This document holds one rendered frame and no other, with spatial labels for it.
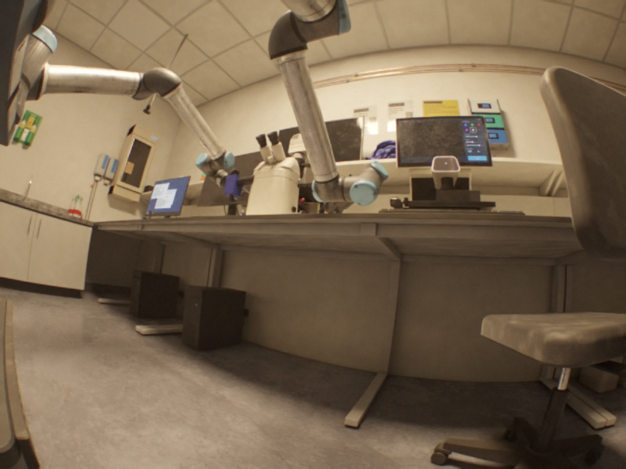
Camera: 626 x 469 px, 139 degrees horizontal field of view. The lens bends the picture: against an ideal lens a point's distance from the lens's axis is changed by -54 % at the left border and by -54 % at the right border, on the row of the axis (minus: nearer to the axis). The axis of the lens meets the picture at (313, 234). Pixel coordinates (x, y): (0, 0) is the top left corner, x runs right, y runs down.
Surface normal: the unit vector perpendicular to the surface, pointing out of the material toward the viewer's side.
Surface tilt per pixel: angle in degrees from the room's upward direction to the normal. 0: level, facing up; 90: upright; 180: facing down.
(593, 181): 90
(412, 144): 92
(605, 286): 90
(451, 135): 92
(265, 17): 180
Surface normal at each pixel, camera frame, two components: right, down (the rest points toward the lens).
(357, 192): -0.29, 0.55
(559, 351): -0.91, -0.17
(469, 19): -0.11, 0.98
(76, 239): 0.90, 0.02
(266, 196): -0.43, -0.18
